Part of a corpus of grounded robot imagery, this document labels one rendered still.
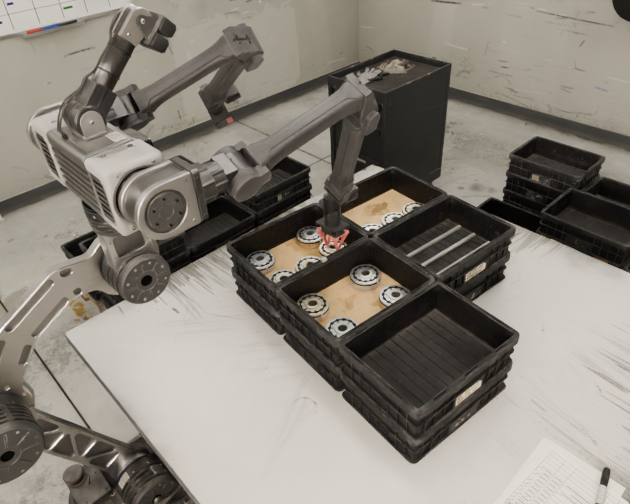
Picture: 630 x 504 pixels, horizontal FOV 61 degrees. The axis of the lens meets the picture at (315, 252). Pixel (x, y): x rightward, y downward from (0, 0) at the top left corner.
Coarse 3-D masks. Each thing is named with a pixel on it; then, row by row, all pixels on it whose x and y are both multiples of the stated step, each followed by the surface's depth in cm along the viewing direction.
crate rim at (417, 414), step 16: (432, 288) 160; (448, 288) 159; (400, 304) 155; (496, 320) 148; (352, 336) 146; (512, 336) 143; (352, 352) 142; (496, 352) 139; (368, 368) 137; (480, 368) 135; (384, 384) 133; (464, 384) 134; (400, 400) 129; (432, 400) 128; (416, 416) 126
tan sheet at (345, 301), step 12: (348, 276) 181; (384, 276) 180; (336, 288) 177; (348, 288) 177; (336, 300) 172; (348, 300) 172; (360, 300) 172; (372, 300) 171; (336, 312) 168; (348, 312) 168; (360, 312) 167; (372, 312) 167; (324, 324) 164
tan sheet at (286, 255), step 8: (296, 240) 199; (280, 248) 196; (288, 248) 196; (296, 248) 195; (280, 256) 192; (288, 256) 192; (296, 256) 192; (304, 256) 191; (280, 264) 188; (288, 264) 188; (272, 272) 185
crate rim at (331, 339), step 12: (372, 240) 180; (348, 252) 176; (324, 264) 171; (408, 264) 169; (300, 276) 167; (432, 276) 164; (276, 288) 163; (420, 288) 160; (288, 300) 159; (300, 312) 155; (384, 312) 153; (312, 324) 152; (360, 324) 149; (324, 336) 148
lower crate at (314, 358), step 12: (288, 324) 166; (288, 336) 174; (300, 336) 162; (300, 348) 170; (312, 348) 159; (312, 360) 166; (324, 360) 155; (324, 372) 161; (336, 372) 153; (336, 384) 159
